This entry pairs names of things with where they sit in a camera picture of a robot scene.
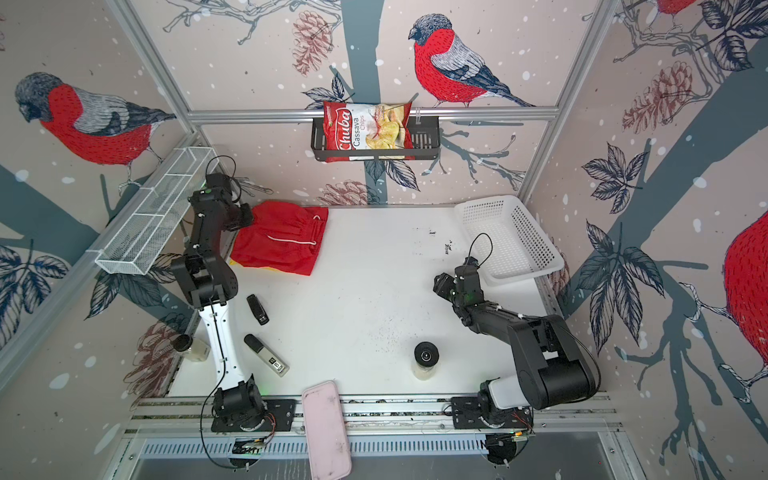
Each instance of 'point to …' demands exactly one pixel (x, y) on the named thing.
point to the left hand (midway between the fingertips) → (245, 219)
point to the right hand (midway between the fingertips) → (438, 284)
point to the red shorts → (283, 237)
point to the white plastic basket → (506, 241)
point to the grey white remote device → (279, 367)
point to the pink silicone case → (328, 439)
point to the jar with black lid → (425, 357)
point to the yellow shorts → (251, 267)
